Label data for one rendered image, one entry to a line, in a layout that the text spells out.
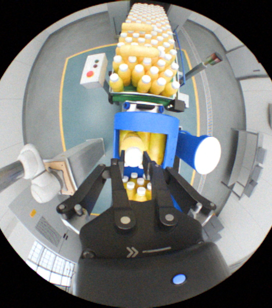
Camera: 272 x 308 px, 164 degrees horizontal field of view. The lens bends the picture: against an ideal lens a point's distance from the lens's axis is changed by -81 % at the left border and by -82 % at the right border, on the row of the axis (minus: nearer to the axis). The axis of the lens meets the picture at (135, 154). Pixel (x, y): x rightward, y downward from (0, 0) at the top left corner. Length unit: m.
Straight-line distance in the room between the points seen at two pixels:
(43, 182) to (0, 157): 2.21
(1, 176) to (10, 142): 2.35
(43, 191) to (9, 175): 0.26
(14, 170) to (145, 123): 0.65
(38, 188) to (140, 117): 0.65
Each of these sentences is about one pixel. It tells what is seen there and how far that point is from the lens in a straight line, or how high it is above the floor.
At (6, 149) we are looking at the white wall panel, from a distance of 2.85.
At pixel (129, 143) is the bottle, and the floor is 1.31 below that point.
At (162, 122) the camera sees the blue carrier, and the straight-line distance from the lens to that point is 0.32.
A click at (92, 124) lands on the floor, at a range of 1.65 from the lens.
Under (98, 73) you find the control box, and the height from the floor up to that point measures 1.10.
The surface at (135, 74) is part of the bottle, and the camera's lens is 0.55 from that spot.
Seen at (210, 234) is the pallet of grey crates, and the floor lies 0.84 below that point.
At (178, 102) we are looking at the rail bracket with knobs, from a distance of 0.62.
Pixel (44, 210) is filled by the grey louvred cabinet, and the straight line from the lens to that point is 1.91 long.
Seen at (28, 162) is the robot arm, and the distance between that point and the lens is 0.66.
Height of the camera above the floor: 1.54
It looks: 73 degrees down
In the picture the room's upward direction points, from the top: 170 degrees clockwise
